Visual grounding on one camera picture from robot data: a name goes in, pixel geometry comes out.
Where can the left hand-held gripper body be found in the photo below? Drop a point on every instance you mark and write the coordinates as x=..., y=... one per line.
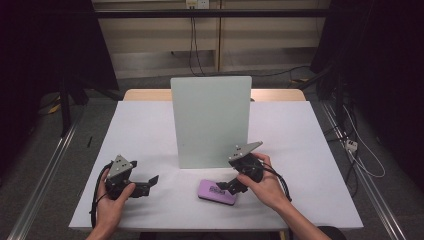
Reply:
x=119, y=170

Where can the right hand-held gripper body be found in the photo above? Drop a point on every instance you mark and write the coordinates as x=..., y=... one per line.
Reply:
x=246, y=163

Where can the purple board eraser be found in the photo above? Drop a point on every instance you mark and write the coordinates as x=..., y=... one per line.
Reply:
x=208, y=193

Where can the person's right hand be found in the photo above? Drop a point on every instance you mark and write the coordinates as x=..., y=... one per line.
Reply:
x=266, y=190

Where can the person's left hand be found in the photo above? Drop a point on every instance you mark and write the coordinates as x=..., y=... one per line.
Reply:
x=111, y=206

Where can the pale green glass board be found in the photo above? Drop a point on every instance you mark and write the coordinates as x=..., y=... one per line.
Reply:
x=210, y=123

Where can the white table cover sheet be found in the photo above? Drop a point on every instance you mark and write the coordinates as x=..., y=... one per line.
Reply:
x=300, y=150

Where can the wooden table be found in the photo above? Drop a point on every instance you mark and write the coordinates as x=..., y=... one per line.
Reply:
x=146, y=95

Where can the black metal stand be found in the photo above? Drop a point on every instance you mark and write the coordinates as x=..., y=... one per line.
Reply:
x=340, y=100
x=65, y=110

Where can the white power strip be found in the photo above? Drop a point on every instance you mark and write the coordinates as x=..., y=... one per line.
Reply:
x=351, y=145

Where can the black curtain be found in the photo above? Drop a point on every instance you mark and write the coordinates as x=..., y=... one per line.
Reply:
x=383, y=50
x=40, y=50

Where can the black horizontal bar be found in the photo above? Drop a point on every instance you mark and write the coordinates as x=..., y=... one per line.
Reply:
x=213, y=13

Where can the aluminium floor rail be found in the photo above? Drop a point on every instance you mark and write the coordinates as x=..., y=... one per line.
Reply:
x=376, y=196
x=43, y=186

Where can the white wall socket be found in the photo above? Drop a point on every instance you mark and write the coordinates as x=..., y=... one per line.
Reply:
x=197, y=4

